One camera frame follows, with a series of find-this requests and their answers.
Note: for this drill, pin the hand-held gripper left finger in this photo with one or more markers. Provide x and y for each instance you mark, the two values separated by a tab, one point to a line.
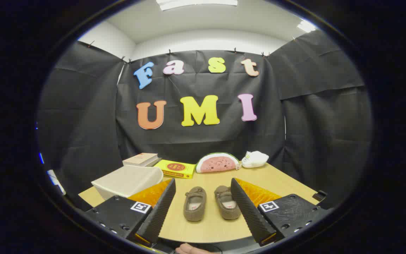
160	211

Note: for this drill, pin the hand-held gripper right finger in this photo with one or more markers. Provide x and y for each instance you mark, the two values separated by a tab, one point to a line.
247	211

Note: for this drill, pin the brown shoe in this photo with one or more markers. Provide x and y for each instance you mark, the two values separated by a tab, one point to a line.
195	195
226	197

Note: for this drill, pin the cream fabric storage box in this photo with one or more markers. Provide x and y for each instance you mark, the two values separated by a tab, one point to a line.
125	180

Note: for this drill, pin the yellow book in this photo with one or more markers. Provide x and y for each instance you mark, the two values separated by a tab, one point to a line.
174	168

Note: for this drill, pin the grey book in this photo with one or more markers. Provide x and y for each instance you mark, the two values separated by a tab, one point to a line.
154	161

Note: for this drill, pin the white plush toy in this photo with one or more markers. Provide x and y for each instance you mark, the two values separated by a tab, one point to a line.
256	159

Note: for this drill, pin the watermelon plush toy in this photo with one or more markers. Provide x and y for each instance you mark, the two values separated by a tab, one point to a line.
217	164

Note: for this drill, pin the beige book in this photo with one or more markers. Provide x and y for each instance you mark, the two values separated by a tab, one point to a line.
139	158

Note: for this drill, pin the black backdrop cloth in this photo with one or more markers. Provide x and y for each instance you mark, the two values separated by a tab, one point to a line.
203	141

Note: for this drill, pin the white and black object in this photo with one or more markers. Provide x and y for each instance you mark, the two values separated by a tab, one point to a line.
55	180

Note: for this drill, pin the small ceiling light panel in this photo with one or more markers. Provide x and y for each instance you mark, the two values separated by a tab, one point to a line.
306	26

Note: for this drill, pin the long ceiling light panel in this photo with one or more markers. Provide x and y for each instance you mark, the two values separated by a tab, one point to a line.
196	3

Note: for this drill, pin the black table edge bracket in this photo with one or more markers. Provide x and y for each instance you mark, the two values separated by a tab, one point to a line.
319	196

